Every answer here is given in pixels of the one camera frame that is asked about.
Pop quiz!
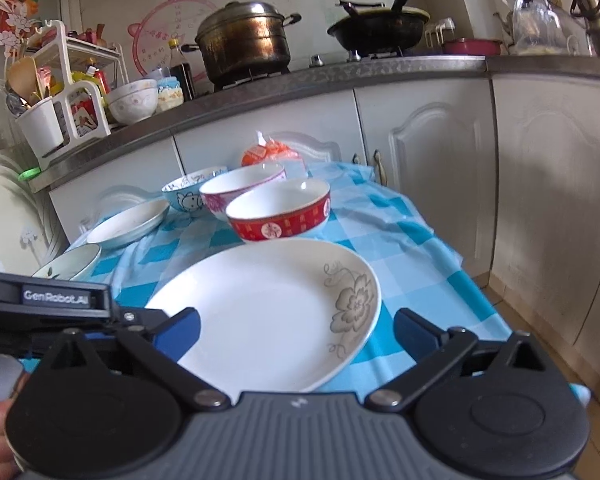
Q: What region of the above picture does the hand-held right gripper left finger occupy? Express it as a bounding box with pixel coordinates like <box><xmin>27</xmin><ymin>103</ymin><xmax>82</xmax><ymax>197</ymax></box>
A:
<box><xmin>42</xmin><ymin>307</ymin><xmax>231</xmax><ymax>413</ymax></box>

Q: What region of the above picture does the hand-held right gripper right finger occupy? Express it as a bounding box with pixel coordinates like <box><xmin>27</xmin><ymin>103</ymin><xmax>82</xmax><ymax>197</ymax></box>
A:
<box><xmin>364</xmin><ymin>308</ymin><xmax>548</xmax><ymax>413</ymax></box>

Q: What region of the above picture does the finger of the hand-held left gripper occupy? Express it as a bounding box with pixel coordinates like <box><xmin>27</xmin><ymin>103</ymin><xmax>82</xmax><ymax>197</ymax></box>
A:
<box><xmin>112</xmin><ymin>308</ymin><xmax>181</xmax><ymax>333</ymax></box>

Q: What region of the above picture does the white green-print bowl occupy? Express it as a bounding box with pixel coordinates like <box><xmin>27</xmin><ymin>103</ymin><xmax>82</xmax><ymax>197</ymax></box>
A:
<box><xmin>31</xmin><ymin>243</ymin><xmax>102</xmax><ymax>282</ymax></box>

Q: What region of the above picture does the large white flower-print plate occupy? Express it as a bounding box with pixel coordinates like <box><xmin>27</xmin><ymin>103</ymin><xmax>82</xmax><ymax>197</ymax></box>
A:
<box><xmin>144</xmin><ymin>237</ymin><xmax>382</xmax><ymax>394</ymax></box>

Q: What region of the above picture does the small white plate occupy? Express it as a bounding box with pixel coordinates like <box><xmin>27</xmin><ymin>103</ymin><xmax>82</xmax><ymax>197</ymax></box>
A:
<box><xmin>86</xmin><ymin>197</ymin><xmax>171</xmax><ymax>251</ymax></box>

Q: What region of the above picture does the pink floral bowl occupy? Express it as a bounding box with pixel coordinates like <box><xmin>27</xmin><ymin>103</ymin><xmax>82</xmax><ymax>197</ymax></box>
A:
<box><xmin>199</xmin><ymin>162</ymin><xmax>287</xmax><ymax>222</ymax></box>

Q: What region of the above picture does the red and white bowl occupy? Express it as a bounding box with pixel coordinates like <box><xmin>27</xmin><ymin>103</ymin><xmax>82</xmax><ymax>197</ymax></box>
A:
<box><xmin>225</xmin><ymin>177</ymin><xmax>332</xmax><ymax>244</ymax></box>

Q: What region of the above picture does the blue checked tablecloth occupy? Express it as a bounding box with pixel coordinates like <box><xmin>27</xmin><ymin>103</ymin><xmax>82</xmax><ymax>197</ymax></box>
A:
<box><xmin>20</xmin><ymin>160</ymin><xmax>592</xmax><ymax>407</ymax></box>

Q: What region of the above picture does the blue cartoon bowl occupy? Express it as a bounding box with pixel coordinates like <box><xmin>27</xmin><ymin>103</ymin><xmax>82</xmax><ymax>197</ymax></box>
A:
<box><xmin>161</xmin><ymin>166</ymin><xmax>229</xmax><ymax>219</ymax></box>

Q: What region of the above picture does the white cabinet door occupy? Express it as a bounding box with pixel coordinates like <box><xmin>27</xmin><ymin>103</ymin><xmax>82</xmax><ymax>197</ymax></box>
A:
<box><xmin>172</xmin><ymin>89</ymin><xmax>377</xmax><ymax>192</ymax></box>
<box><xmin>490</xmin><ymin>74</ymin><xmax>600</xmax><ymax>348</ymax></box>
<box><xmin>47</xmin><ymin>137</ymin><xmax>183</xmax><ymax>242</ymax></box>
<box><xmin>355</xmin><ymin>76</ymin><xmax>499</xmax><ymax>277</ymax></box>

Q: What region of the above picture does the white utensil holder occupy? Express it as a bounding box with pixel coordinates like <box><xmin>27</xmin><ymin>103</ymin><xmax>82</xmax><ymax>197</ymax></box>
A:
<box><xmin>15</xmin><ymin>97</ymin><xmax>66</xmax><ymax>159</ymax></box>

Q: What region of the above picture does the orange tissue packet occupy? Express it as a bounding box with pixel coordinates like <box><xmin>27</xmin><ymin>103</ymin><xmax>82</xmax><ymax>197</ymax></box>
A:
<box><xmin>240</xmin><ymin>130</ymin><xmax>307</xmax><ymax>179</ymax></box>

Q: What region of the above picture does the white pink-flower bowl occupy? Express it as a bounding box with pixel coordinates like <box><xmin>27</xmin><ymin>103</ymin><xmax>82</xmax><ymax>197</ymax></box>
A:
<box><xmin>105</xmin><ymin>79</ymin><xmax>160</xmax><ymax>126</ymax></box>

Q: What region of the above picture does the white dish rack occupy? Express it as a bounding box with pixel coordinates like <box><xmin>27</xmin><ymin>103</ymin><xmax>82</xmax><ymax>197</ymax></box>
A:
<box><xmin>27</xmin><ymin>20</ymin><xmax>127</xmax><ymax>169</ymax></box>

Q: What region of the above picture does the blue patterned small bowl stack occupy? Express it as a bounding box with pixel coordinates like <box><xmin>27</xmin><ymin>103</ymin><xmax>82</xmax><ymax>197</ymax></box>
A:
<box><xmin>157</xmin><ymin>76</ymin><xmax>185</xmax><ymax>112</ymax></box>

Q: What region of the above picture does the wooden spatula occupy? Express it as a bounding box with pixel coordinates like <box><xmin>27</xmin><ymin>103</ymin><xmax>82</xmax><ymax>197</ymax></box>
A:
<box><xmin>7</xmin><ymin>57</ymin><xmax>39</xmax><ymax>104</ymax></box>

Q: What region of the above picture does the dark soy sauce bottle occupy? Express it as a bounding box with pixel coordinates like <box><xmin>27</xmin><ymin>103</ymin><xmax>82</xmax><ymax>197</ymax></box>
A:
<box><xmin>167</xmin><ymin>39</ymin><xmax>196</xmax><ymax>101</ymax></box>

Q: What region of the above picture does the grey kitchen countertop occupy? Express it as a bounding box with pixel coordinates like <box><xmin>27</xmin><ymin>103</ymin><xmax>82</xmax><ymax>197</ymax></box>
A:
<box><xmin>27</xmin><ymin>54</ymin><xmax>600</xmax><ymax>195</ymax></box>

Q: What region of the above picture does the gas stove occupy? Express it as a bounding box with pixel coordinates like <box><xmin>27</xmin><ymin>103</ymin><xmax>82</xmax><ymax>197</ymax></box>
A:
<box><xmin>210</xmin><ymin>49</ymin><xmax>433</xmax><ymax>92</ymax></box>

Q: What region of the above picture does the red pot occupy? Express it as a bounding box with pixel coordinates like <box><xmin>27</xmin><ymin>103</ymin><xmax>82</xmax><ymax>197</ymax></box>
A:
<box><xmin>442</xmin><ymin>37</ymin><xmax>504</xmax><ymax>56</ymax></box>

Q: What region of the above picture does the metal steamer pot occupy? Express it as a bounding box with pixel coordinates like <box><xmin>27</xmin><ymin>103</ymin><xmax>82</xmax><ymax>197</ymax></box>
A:
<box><xmin>181</xmin><ymin>1</ymin><xmax>302</xmax><ymax>84</ymax></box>

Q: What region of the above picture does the white plastic holder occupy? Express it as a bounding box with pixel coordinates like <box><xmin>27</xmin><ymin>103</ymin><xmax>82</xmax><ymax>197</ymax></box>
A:
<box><xmin>424</xmin><ymin>17</ymin><xmax>456</xmax><ymax>46</ymax></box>

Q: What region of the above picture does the black wok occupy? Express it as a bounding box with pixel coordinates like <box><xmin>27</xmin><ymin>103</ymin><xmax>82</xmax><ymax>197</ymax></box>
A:
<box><xmin>327</xmin><ymin>2</ymin><xmax>431</xmax><ymax>54</ymax></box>

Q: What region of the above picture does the clear plastic bag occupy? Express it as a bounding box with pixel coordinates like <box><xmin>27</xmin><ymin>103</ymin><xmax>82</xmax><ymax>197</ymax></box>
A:
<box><xmin>510</xmin><ymin>0</ymin><xmax>579</xmax><ymax>56</ymax></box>

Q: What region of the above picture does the brass cabinet handle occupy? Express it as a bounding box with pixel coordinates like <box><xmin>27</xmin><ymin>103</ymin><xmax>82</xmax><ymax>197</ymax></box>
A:
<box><xmin>372</xmin><ymin>149</ymin><xmax>389</xmax><ymax>189</ymax></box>

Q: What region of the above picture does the pink round wall sticker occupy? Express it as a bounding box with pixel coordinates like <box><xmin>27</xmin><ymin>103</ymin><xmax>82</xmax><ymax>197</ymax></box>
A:
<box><xmin>127</xmin><ymin>0</ymin><xmax>221</xmax><ymax>82</ymax></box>

